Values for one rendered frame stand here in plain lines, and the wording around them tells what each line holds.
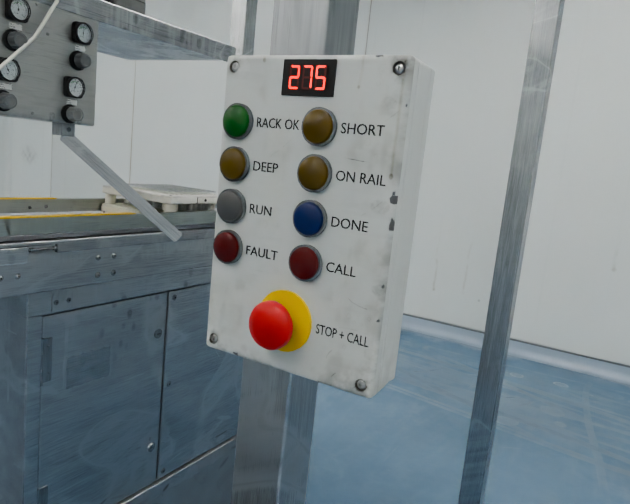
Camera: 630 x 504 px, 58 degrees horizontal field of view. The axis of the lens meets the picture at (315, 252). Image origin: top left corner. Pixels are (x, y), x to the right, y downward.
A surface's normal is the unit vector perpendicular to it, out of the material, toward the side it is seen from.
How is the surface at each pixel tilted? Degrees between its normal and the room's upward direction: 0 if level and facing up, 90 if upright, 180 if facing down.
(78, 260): 90
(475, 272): 90
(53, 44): 90
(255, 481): 90
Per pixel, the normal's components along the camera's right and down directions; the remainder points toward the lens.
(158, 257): 0.86, 0.17
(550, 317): -0.50, 0.09
